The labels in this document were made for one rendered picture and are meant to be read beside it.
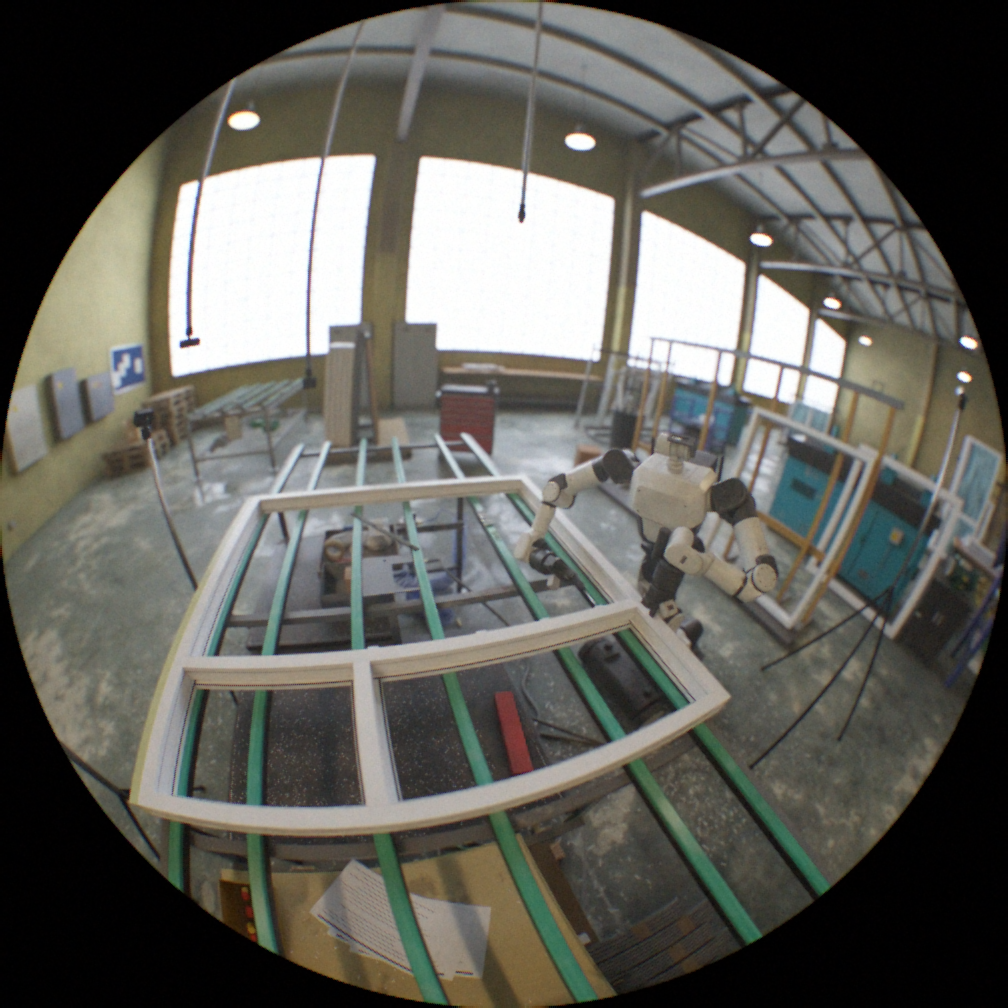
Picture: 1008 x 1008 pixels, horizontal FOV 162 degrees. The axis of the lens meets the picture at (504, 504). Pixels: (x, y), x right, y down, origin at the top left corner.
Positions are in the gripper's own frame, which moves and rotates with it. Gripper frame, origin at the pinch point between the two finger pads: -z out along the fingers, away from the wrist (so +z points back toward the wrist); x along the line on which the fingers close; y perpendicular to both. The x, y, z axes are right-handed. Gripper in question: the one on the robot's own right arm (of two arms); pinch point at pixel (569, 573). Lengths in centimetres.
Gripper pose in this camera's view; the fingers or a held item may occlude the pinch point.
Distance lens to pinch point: 125.8
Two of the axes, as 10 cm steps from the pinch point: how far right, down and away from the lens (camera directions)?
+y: 5.8, -7.9, 2.1
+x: -6.0, -5.9, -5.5
